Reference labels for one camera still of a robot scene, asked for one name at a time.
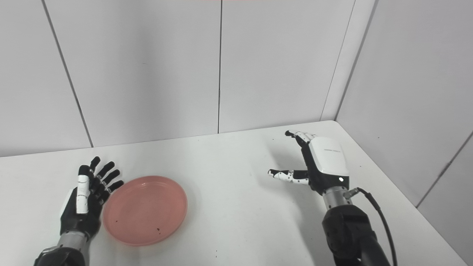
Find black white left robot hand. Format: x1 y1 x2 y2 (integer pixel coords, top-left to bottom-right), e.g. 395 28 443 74
60 156 124 241

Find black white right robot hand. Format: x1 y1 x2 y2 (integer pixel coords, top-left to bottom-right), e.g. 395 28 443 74
268 130 350 195

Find pink round plate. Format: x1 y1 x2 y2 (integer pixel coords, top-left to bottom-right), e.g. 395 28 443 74
103 175 188 246

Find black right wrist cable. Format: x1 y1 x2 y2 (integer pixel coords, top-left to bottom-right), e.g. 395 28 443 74
344 187 399 266

